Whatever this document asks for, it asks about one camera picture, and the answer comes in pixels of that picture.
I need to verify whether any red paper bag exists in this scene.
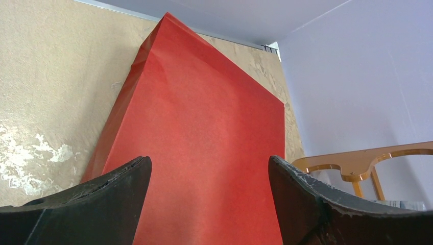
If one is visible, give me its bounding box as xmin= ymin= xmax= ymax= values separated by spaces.
xmin=82 ymin=13 xmax=285 ymax=244

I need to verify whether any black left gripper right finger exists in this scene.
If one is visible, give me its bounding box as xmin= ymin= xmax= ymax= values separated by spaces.
xmin=268 ymin=156 xmax=432 ymax=244

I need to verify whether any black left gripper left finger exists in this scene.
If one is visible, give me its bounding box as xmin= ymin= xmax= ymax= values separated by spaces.
xmin=1 ymin=157 xmax=152 ymax=244

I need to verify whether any orange wooden shelf rack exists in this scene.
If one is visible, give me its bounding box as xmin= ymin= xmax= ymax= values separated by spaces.
xmin=292 ymin=141 xmax=432 ymax=201

